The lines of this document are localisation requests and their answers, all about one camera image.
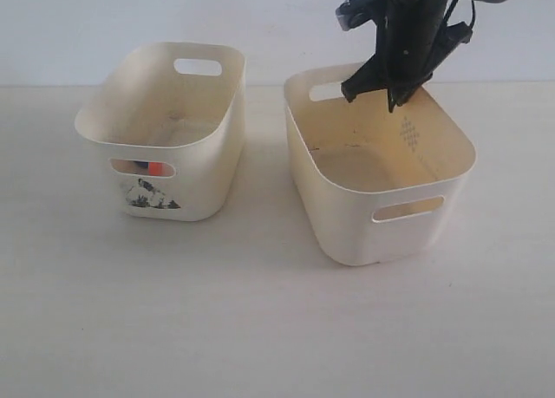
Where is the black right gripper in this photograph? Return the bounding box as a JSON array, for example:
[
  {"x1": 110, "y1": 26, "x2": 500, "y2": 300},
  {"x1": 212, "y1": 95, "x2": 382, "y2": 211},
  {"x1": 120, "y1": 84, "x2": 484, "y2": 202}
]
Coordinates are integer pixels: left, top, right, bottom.
[{"x1": 341, "y1": 0, "x2": 473, "y2": 113}]

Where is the orange-capped clear tube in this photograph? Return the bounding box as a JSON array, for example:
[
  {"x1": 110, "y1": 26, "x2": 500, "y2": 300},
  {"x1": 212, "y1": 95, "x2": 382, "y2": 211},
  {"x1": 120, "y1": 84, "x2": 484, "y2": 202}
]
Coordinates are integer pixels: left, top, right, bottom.
[{"x1": 147, "y1": 162, "x2": 165, "y2": 176}]

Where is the blue-capped clear tube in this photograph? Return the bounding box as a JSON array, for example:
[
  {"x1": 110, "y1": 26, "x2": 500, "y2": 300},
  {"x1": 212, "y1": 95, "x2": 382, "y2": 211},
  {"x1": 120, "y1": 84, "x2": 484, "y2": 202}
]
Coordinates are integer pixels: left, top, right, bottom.
[{"x1": 133, "y1": 160, "x2": 149, "y2": 171}]

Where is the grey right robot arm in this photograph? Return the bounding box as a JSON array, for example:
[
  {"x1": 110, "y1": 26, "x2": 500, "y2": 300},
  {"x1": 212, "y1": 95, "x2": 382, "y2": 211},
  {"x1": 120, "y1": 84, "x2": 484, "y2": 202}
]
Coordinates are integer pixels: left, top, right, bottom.
[{"x1": 336, "y1": 0, "x2": 507, "y2": 110}]

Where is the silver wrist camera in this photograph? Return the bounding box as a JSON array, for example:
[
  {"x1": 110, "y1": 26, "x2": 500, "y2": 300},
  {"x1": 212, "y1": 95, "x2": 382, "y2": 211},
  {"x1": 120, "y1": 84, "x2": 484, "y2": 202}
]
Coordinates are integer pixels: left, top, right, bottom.
[{"x1": 336, "y1": 0, "x2": 388, "y2": 31}]

